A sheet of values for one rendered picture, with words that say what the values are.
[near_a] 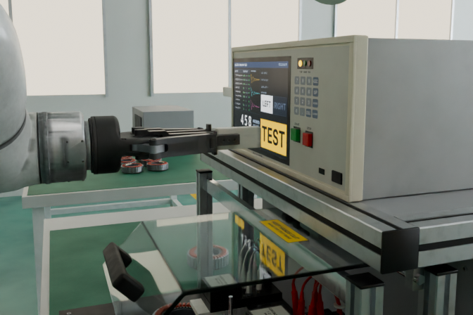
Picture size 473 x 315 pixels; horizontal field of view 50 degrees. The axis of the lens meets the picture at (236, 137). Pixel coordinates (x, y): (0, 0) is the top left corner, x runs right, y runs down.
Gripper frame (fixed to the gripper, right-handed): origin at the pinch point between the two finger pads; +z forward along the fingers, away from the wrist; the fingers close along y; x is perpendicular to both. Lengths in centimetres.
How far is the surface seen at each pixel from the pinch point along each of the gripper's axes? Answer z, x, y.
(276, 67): 9.6, 9.8, -7.7
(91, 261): -17, -43, -72
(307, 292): 21.6, -34.9, -18.1
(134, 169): 11, -42, -183
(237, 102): 9.5, 3.0, -25.9
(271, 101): 9.6, 4.3, -9.7
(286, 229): 4.4, -11.7, 7.5
